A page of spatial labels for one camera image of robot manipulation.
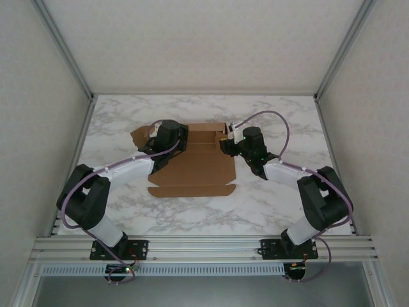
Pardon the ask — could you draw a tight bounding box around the aluminium frame post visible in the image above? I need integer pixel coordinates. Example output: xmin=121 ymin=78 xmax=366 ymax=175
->
xmin=30 ymin=0 xmax=96 ymax=100
xmin=314 ymin=0 xmax=378 ymax=100

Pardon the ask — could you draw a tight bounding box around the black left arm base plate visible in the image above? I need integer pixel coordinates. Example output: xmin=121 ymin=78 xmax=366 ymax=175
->
xmin=90 ymin=239 xmax=150 ymax=260

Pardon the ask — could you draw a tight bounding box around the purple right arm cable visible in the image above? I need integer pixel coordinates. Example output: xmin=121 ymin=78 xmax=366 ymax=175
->
xmin=244 ymin=110 xmax=355 ymax=284

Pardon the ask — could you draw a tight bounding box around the small controller circuit board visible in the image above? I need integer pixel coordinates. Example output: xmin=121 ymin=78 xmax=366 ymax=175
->
xmin=106 ymin=264 xmax=134 ymax=276
xmin=286 ymin=262 xmax=308 ymax=279

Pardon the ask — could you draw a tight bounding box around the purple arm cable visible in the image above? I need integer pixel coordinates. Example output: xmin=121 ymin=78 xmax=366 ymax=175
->
xmin=62 ymin=120 xmax=180 ymax=285
xmin=244 ymin=110 xmax=355 ymax=284

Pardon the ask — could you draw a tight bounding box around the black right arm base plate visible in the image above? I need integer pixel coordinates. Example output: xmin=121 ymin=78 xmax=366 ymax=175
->
xmin=260 ymin=238 xmax=320 ymax=260

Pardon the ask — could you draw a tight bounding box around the grey slotted cable duct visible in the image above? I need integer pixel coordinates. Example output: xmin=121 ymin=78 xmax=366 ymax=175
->
xmin=41 ymin=264 xmax=286 ymax=276

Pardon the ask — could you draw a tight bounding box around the aluminium mounting rail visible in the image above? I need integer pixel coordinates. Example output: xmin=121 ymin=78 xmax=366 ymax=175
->
xmin=30 ymin=235 xmax=380 ymax=265

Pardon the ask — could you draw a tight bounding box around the brown cardboard paper box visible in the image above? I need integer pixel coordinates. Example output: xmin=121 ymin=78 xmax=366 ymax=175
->
xmin=129 ymin=121 xmax=237 ymax=199

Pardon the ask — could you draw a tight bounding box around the aluminium table side rail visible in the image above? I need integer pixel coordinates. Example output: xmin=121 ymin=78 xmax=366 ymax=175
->
xmin=50 ymin=95 xmax=97 ymax=237
xmin=314 ymin=95 xmax=358 ymax=236

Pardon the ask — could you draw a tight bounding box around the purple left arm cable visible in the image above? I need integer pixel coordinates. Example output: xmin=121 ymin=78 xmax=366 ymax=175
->
xmin=62 ymin=120 xmax=180 ymax=285

